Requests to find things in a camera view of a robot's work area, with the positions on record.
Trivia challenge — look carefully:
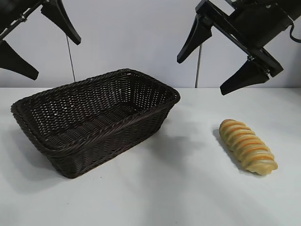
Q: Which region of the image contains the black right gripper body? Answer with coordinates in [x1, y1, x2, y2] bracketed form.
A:
[195, 0, 295, 78]

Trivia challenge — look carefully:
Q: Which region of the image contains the dark brown wicker basket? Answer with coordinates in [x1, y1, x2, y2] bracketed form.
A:
[10, 68, 181, 181]

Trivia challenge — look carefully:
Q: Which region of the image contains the long striped bread loaf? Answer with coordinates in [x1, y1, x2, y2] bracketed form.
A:
[219, 119, 278, 176]

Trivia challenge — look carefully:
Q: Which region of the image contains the black cable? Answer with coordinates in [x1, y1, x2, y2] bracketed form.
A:
[289, 23, 301, 41]

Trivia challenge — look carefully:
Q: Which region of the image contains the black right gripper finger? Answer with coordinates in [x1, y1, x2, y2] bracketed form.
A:
[219, 56, 269, 96]
[176, 16, 213, 64]

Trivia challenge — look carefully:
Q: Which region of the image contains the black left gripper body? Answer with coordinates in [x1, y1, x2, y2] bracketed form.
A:
[0, 0, 48, 42]

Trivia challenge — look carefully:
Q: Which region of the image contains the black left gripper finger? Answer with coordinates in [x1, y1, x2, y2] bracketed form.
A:
[40, 0, 82, 46]
[0, 39, 40, 81]

